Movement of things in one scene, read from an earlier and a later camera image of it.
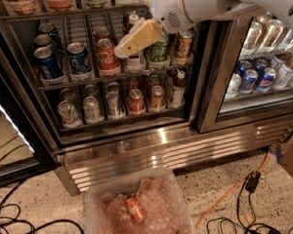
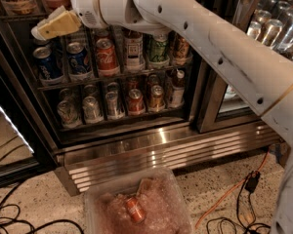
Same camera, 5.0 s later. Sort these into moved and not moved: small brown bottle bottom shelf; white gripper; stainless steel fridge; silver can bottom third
Moved: white gripper
Not moved: silver can bottom third; small brown bottle bottom shelf; stainless steel fridge
